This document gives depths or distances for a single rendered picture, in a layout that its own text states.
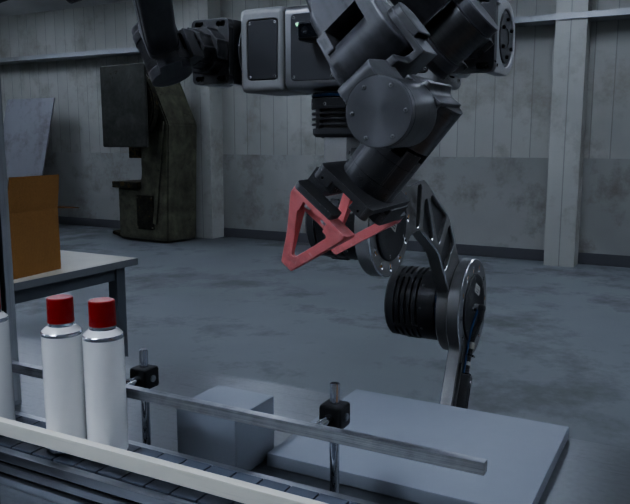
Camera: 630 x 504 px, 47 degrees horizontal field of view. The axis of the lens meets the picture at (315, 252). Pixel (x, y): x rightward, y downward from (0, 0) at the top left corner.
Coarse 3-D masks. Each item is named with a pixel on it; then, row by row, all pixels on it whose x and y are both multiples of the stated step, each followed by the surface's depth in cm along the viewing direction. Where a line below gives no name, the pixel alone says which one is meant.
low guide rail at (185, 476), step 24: (0, 432) 96; (24, 432) 94; (48, 432) 92; (96, 456) 88; (120, 456) 86; (144, 456) 85; (168, 480) 83; (192, 480) 81; (216, 480) 79; (240, 480) 79
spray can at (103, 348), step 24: (96, 312) 90; (96, 336) 90; (120, 336) 91; (96, 360) 90; (120, 360) 91; (96, 384) 90; (120, 384) 92; (96, 408) 91; (120, 408) 92; (96, 432) 91; (120, 432) 92
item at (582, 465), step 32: (32, 352) 156; (32, 384) 136; (160, 384) 136; (192, 384) 136; (224, 384) 136; (256, 384) 136; (128, 416) 120; (160, 416) 120; (288, 416) 120; (576, 448) 107; (608, 448) 107; (288, 480) 97; (320, 480) 97; (576, 480) 97; (608, 480) 97
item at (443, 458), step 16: (16, 368) 105; (32, 368) 103; (128, 384) 96; (144, 400) 94; (160, 400) 92; (176, 400) 91; (192, 400) 90; (224, 416) 88; (240, 416) 87; (256, 416) 86; (272, 416) 85; (288, 432) 84; (304, 432) 83; (320, 432) 82; (336, 432) 81; (352, 432) 80; (368, 448) 79; (384, 448) 78; (400, 448) 77; (416, 448) 76; (432, 448) 76; (432, 464) 76; (448, 464) 75; (464, 464) 74; (480, 464) 73
